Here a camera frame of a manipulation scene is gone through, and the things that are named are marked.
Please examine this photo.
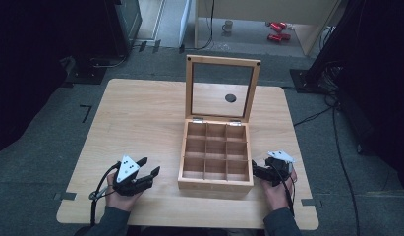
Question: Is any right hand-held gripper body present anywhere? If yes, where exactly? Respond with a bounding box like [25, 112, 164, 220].
[259, 149, 296, 188]

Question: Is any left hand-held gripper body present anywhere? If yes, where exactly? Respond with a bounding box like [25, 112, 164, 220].
[112, 154, 155, 198]

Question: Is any wooden compartment box with lid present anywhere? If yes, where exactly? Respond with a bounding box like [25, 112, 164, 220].
[177, 54, 261, 194]

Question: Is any person's right hand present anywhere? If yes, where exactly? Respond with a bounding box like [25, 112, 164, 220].
[260, 168, 299, 212]

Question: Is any person's left hand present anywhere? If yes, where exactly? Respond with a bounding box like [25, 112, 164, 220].
[105, 181, 144, 213]

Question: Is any black metal stand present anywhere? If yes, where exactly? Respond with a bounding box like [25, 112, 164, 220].
[289, 0, 368, 94]

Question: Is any black stand base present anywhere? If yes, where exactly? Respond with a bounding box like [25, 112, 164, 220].
[60, 55, 109, 87]

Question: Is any black cabinet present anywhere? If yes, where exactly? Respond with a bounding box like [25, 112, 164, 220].
[102, 0, 144, 58]

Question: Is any white board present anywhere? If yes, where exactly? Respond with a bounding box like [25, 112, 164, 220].
[178, 0, 193, 48]

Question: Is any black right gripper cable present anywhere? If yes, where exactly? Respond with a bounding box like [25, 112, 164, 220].
[275, 165, 296, 217]

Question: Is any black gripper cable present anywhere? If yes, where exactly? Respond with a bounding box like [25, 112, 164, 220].
[88, 161, 123, 228]
[275, 165, 296, 217]

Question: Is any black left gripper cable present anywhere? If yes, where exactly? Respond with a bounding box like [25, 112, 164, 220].
[88, 161, 123, 228]

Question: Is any black floor cable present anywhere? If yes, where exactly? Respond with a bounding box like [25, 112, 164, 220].
[293, 60, 362, 236]

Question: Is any black hanging cable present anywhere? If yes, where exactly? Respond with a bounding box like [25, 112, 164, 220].
[181, 0, 216, 53]

